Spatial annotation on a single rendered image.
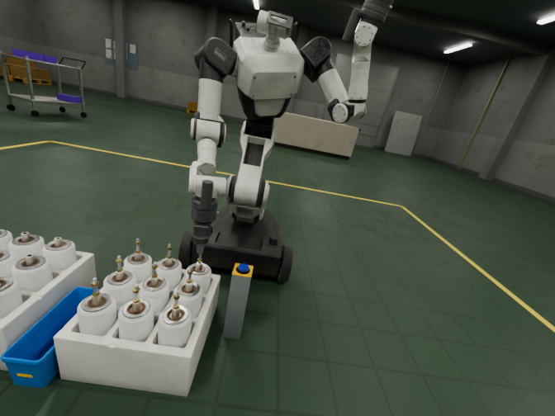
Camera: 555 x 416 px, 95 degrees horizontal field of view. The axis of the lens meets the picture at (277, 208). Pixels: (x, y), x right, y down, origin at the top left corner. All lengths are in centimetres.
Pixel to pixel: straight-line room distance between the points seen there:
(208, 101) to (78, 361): 94
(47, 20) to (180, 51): 492
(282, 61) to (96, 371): 121
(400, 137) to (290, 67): 1120
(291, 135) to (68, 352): 581
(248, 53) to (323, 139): 539
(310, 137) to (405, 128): 660
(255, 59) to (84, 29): 1284
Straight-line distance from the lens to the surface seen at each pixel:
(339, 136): 646
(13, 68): 1256
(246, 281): 96
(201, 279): 104
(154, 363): 95
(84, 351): 101
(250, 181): 116
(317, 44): 123
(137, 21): 1288
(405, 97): 1257
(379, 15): 110
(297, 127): 629
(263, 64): 109
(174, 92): 1216
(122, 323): 92
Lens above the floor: 89
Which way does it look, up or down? 22 degrees down
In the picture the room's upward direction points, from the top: 12 degrees clockwise
